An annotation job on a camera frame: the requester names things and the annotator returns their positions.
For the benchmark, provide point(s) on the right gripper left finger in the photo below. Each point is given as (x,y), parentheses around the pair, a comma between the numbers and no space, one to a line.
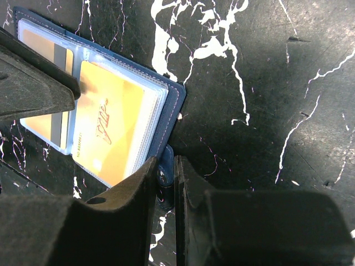
(112,228)

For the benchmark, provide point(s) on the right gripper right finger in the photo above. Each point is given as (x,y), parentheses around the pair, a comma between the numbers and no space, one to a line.
(231,227)

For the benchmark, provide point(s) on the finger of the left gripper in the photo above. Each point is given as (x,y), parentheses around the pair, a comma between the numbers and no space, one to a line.
(30,84)

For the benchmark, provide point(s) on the gold card grey stripe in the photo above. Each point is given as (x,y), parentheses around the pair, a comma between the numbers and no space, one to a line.
(51,127)

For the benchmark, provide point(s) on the yellow VIP credit card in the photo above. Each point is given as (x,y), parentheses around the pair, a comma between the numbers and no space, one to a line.
(106,115)

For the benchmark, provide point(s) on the blue card holder wallet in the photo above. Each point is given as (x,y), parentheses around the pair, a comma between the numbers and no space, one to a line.
(160,105)

